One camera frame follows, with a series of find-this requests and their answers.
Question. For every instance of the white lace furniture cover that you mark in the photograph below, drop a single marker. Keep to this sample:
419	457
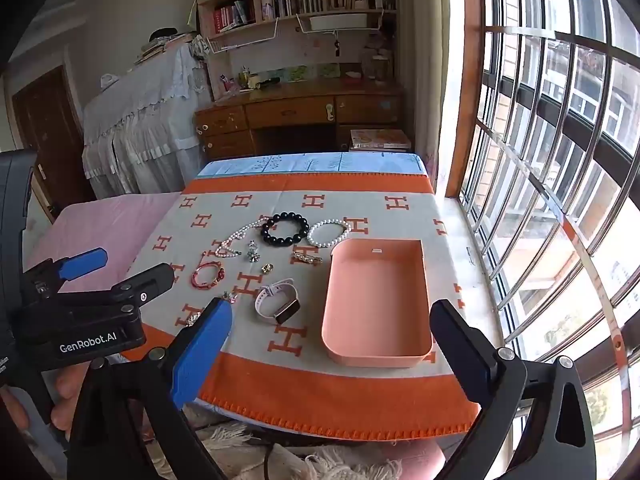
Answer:
145	120

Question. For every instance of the pink box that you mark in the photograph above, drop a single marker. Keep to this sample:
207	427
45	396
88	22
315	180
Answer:
375	305

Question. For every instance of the pink bedsheet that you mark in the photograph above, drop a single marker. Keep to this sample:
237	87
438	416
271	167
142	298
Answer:
115	220

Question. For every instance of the light blue printed sheet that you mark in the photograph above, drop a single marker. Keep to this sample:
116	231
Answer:
310	164

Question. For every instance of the window with metal bars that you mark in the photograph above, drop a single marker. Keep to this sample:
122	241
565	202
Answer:
550	96

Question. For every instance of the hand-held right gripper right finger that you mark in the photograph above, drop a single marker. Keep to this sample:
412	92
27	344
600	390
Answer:
465	360

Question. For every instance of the cream fringed cloth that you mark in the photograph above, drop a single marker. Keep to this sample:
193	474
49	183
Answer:
330	465

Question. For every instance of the person's left hand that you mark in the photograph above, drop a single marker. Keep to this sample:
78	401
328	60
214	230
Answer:
67	395

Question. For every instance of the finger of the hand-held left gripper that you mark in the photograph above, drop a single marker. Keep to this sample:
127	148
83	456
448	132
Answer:
82	263
145	285

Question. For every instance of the pile of papers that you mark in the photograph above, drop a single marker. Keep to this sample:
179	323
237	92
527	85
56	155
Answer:
160	45

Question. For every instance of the orange and grey printed blanket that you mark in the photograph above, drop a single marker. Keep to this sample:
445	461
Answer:
300	400

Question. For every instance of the silver crystal earring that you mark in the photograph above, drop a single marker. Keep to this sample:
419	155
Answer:
251	252

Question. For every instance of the beige curtain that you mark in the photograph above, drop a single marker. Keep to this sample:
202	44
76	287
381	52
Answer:
425	60

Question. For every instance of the flat stack of books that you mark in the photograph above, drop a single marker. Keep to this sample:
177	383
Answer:
380	139

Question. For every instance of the row of books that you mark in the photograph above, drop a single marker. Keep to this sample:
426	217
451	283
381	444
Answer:
305	0

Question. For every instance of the wooden bookshelf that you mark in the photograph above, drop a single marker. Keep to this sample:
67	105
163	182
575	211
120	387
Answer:
300	14

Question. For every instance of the brown wooden door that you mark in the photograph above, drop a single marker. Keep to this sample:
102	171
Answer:
45	120

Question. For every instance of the sparkly silver ornament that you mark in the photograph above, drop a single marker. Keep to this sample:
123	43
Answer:
193	319

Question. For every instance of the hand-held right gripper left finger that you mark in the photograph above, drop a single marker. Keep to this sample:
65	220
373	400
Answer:
200	355

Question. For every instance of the wooden desk with drawers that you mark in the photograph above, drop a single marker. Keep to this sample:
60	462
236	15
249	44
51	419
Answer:
290	110

